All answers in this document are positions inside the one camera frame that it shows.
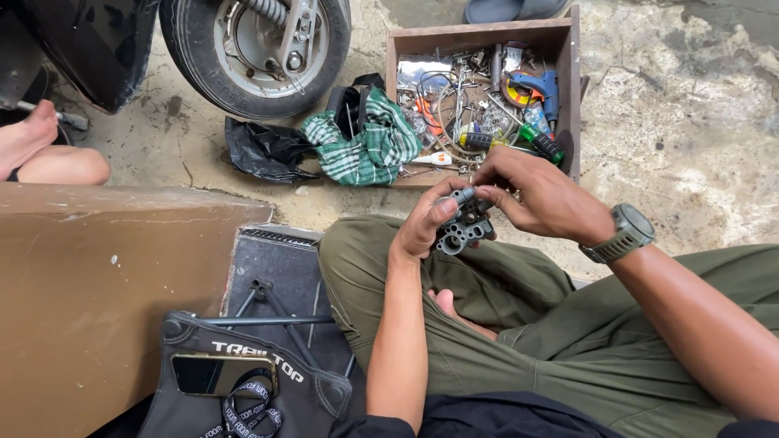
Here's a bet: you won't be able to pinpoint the person's left hand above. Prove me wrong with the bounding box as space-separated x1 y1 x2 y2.
390 176 474 262

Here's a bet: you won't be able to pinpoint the person's right hand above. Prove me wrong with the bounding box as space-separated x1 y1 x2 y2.
471 146 617 248

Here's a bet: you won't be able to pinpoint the grey metal engine part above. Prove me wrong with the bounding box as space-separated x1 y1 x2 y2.
433 187 497 257

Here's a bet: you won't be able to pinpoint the person's bare foot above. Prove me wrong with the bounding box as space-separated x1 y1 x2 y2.
426 288 501 342

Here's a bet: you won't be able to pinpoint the grey wrist watch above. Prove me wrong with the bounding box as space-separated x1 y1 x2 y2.
578 202 657 265

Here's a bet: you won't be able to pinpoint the green checked cloth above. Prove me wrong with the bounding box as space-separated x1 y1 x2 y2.
302 87 423 187

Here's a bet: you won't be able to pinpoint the blue glue gun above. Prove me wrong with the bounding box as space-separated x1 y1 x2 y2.
508 69 560 124

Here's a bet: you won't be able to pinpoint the heap of small metal hardware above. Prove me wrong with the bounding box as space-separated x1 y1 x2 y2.
396 43 549 177

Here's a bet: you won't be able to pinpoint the wooden tool box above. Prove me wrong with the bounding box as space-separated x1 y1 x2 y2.
385 5 583 190

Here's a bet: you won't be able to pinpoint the person's olive green trousers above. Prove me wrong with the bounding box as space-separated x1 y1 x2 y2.
317 213 779 438

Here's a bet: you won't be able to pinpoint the black rubber foot mat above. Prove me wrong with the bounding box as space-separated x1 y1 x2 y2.
222 224 367 416

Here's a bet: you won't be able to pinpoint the silver foil packet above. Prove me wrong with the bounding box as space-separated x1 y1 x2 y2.
396 55 455 92

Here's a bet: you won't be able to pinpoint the black cross wrench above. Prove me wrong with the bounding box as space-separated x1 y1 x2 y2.
200 277 357 379

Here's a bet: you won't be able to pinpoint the black plastic bag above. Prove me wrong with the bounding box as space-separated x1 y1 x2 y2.
223 116 321 185

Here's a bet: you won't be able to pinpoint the grey sandal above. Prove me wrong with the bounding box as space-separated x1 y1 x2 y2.
463 0 570 25

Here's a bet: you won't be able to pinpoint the person's black shirt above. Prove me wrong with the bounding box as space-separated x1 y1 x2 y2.
328 391 779 438

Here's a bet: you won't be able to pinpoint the black fabric bag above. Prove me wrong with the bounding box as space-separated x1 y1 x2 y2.
136 310 353 438

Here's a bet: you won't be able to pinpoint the gold edged smartphone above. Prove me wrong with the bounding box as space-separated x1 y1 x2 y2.
170 352 280 399

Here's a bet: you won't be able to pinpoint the scooter wheel with tyre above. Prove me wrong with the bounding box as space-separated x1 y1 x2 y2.
159 0 353 121

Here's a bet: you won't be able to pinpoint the black scooter body panel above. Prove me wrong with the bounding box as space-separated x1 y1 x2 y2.
0 0 161 115

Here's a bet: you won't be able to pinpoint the green handled screwdriver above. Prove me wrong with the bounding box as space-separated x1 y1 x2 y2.
517 123 566 165

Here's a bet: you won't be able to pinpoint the white orange handled screwdriver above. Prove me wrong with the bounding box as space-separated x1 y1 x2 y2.
411 151 454 167

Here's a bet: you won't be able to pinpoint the yellow black handled screwdriver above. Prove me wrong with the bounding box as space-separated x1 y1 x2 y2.
458 131 510 152

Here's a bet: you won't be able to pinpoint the orange handled pliers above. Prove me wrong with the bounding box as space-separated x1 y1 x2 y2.
415 96 445 136

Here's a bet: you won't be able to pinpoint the black strap pouch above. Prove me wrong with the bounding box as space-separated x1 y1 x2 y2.
325 72 386 141

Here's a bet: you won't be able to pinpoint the black printed lanyard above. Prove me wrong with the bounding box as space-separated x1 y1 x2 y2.
200 367 285 438

